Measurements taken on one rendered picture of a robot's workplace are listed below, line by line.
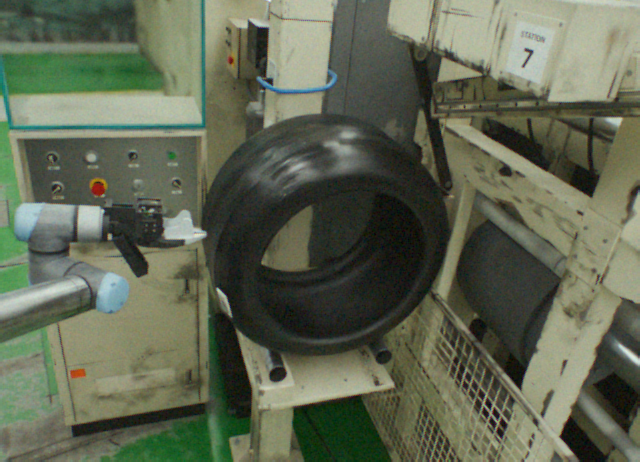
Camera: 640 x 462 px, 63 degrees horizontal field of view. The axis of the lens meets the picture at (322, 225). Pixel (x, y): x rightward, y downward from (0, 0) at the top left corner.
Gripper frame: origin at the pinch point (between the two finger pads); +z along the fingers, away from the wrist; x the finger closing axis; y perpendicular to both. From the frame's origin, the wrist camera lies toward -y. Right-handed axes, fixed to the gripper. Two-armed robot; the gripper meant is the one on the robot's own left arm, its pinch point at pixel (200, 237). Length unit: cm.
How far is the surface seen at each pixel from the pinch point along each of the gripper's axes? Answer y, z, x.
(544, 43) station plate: 55, 41, -34
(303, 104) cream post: 26.3, 25.9, 24.2
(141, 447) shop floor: -124, -4, 49
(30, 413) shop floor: -129, -46, 76
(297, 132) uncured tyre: 25.4, 18.2, 2.3
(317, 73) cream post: 34, 28, 24
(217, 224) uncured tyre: 5.6, 2.5, -4.3
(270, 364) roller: -28.7, 18.7, -10.2
